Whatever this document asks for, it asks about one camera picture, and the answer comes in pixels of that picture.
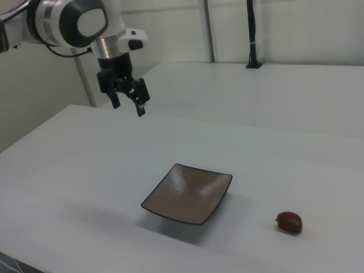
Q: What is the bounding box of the grey metal frame post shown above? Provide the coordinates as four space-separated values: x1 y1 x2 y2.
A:
203 0 219 63
70 47 97 108

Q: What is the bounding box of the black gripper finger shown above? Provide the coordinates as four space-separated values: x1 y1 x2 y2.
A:
107 82 121 110
133 77 151 118

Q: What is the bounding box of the square brown ceramic plate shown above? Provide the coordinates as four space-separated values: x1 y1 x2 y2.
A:
140 163 233 226

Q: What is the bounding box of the small round reddish-brown food item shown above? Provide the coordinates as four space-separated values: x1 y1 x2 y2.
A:
274 210 304 235

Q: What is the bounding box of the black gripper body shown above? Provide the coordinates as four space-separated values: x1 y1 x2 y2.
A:
96 52 143 97

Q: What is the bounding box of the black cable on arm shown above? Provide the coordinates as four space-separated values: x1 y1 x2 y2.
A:
44 42 92 60

